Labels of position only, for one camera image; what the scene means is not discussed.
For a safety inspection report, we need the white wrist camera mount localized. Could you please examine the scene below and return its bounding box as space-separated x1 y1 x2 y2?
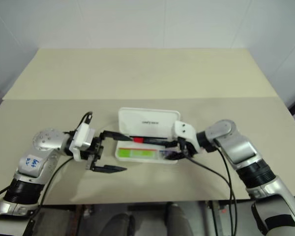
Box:
174 120 200 154
70 122 95 161

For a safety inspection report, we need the white plastic pencil case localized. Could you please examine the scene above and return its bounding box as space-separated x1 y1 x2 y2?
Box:
115 107 181 164

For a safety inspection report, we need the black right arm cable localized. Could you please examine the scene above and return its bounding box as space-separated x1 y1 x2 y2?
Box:
186 147 237 236

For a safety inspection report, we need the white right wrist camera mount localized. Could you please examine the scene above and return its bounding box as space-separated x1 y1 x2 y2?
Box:
174 120 200 154

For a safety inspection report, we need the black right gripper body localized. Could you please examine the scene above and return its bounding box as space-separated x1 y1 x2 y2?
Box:
178 137 198 158

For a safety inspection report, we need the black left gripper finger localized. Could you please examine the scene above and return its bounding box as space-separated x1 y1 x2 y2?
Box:
100 131 133 142
92 165 128 174

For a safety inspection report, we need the metal table frame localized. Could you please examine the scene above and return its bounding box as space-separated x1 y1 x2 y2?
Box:
203 200 236 236

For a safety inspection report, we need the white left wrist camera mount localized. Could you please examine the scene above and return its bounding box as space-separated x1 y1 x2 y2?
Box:
70 122 95 161

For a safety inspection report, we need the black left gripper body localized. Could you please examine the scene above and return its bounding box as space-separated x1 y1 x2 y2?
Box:
85 132 105 171

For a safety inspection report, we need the green glue stick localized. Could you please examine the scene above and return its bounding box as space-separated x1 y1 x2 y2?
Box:
118 148 160 159

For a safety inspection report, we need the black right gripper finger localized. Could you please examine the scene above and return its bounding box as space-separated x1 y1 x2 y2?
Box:
143 137 181 148
162 151 187 161

